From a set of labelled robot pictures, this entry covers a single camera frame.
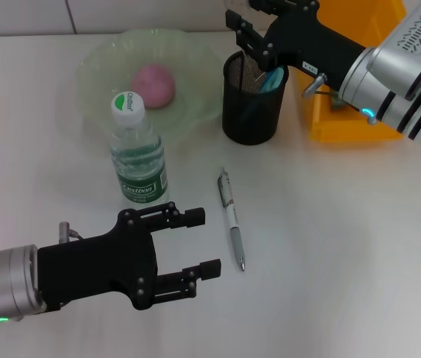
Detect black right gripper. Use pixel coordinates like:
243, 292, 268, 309
225, 0, 367, 90

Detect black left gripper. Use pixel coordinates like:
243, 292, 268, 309
37, 202, 223, 312

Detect white grey ballpoint pen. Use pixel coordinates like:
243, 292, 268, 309
217, 166, 247, 272

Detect blue and teal scissors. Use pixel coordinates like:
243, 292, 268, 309
258, 66, 285, 93

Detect clear green-label water bottle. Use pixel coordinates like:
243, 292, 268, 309
109, 91, 169, 207

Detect pink peach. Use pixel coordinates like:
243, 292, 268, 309
131, 63, 177, 109

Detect green glass fruit plate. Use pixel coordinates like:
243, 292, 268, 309
75, 28, 223, 136

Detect black mesh pen holder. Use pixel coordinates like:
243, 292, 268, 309
221, 50, 290, 146

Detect yellow plastic storage bin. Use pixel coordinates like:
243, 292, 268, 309
294, 0, 409, 143

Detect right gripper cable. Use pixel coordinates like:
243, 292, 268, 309
302, 72, 345, 100

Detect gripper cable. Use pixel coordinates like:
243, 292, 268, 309
57, 221, 85, 244
302, 72, 345, 100

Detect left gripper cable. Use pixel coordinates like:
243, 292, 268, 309
57, 221, 85, 244

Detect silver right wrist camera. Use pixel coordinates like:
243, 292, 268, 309
367, 0, 421, 101

